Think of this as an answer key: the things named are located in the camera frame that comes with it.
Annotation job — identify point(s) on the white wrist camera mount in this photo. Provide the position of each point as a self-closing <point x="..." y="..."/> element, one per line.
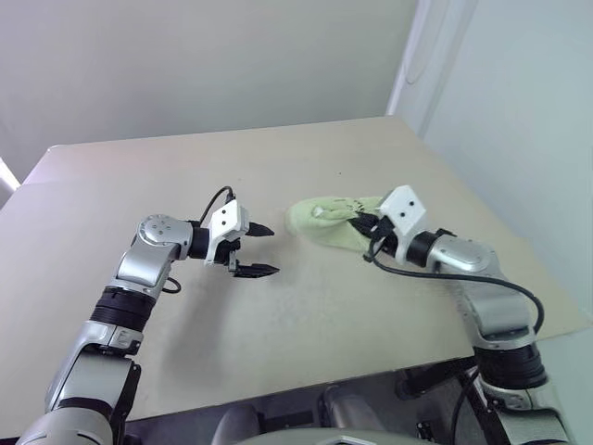
<point x="227" y="218"/>
<point x="403" y="204"/>

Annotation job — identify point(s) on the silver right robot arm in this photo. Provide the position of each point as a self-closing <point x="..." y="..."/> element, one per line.
<point x="463" y="255"/>

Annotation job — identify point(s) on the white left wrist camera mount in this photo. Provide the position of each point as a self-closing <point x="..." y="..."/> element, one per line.
<point x="227" y="218"/>

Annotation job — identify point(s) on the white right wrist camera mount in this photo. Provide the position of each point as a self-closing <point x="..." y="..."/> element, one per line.
<point x="403" y="204"/>

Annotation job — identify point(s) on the light green towel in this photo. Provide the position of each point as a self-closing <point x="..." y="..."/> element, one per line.
<point x="324" y="227"/>

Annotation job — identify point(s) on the grey rounded shape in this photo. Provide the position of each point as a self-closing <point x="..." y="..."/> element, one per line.
<point x="236" y="426"/>
<point x="352" y="408"/>

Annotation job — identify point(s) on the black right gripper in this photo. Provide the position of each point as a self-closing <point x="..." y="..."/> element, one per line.
<point x="383" y="238"/>

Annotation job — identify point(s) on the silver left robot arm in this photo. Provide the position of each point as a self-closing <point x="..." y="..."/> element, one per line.
<point x="148" y="264"/>

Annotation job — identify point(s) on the small black white fitting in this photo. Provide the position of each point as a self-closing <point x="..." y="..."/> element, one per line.
<point x="425" y="430"/>

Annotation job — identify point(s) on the white slanted bar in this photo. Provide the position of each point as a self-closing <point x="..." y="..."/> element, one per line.
<point x="8" y="175"/>

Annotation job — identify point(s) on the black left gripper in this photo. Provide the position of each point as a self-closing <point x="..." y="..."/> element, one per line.
<point x="230" y="252"/>

